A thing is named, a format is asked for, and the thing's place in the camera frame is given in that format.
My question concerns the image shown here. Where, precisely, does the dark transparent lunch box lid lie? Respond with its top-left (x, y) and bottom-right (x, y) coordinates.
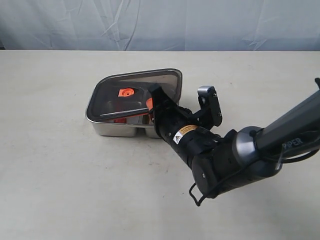
top-left (88, 68), bottom-right (183, 120)

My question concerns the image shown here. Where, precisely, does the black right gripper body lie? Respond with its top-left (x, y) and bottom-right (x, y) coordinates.
top-left (148, 83), bottom-right (220, 160)

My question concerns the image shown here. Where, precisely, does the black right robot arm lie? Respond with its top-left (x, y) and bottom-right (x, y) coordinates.
top-left (148, 83), bottom-right (320, 206)

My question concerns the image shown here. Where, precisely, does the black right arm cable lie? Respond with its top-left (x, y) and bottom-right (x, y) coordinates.
top-left (188, 147), bottom-right (320, 207)

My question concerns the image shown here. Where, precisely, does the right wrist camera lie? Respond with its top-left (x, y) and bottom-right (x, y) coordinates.
top-left (196, 85), bottom-right (223, 130)

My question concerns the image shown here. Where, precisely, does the red toy sausage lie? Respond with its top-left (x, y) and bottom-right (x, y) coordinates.
top-left (113, 118), bottom-right (127, 124)

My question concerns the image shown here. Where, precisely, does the stainless steel lunch box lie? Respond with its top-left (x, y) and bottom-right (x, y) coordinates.
top-left (85, 105), bottom-right (160, 139)

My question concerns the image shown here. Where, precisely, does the blue-grey backdrop cloth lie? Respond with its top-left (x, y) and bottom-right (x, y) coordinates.
top-left (0, 0), bottom-right (320, 51)

